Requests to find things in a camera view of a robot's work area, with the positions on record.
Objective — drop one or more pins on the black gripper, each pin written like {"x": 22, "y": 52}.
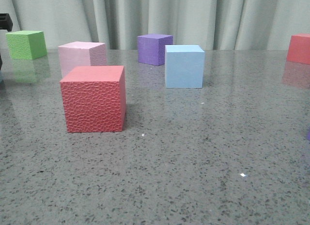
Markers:
{"x": 5, "y": 22}

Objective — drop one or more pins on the light blue foam cube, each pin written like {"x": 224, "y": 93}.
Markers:
{"x": 184, "y": 66}

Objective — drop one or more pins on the green foam cube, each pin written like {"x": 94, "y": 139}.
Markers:
{"x": 26, "y": 44}

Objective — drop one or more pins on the pink foam cube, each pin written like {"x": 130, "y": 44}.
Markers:
{"x": 79, "y": 53}

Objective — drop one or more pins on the large red textured cube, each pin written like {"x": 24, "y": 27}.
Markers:
{"x": 94, "y": 99}

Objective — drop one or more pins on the purple foam cube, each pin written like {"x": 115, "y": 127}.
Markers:
{"x": 151, "y": 48}

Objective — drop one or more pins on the grey-green curtain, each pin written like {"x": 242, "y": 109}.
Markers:
{"x": 212, "y": 24}

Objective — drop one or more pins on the red cube at right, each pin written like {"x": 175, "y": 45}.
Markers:
{"x": 299, "y": 48}

